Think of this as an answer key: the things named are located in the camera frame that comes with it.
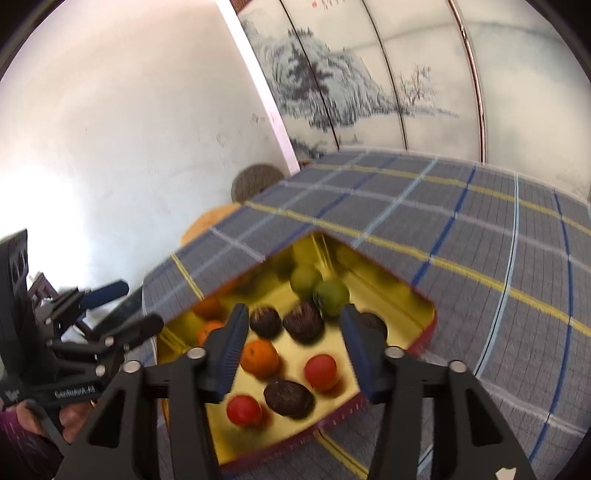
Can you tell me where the dark brown mangosteen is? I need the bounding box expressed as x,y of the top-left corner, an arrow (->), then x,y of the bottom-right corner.
249,306 -> 282,339
263,378 -> 316,420
283,302 -> 325,343
359,312 -> 389,340

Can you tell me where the grey plaid tablecloth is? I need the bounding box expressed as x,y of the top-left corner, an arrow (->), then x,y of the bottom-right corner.
141,150 -> 591,480

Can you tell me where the red tin box gold interior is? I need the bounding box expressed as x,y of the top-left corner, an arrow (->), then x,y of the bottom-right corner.
154,230 -> 438,476

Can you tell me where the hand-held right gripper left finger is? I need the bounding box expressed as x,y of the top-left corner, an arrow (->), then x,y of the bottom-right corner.
55,303 -> 251,480

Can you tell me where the orange round cushion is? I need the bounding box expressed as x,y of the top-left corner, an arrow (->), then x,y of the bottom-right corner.
180,203 -> 241,247

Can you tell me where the dark wooden furniture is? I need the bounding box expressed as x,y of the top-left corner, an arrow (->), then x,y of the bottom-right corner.
28,272 -> 61,315

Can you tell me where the red round fruit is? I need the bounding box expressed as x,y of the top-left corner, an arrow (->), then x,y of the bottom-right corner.
226,394 -> 263,428
303,353 -> 339,393

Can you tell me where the green round fruit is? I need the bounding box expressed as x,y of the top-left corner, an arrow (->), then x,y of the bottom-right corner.
290,264 -> 324,298
313,279 -> 350,318

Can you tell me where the orange tangerine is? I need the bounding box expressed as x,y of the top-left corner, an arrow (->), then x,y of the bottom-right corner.
240,339 -> 281,380
191,295 -> 227,321
198,320 -> 227,347

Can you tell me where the round grey millstone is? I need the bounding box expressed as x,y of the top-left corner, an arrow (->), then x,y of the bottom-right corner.
231,164 -> 284,204

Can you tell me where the person's left forearm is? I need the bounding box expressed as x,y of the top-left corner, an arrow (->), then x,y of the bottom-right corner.
0,408 -> 65,480

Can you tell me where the person's left hand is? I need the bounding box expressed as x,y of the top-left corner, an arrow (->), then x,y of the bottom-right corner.
14,399 -> 98,444

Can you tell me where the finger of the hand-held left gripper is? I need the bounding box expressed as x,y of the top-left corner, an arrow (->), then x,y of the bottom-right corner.
104,314 -> 165,352
78,280 -> 130,311

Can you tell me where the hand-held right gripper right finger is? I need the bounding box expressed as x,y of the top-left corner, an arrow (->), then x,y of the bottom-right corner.
339,305 -> 539,480

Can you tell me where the landscape painted folding screen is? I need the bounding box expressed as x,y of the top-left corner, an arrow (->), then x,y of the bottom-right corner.
238,0 -> 591,204

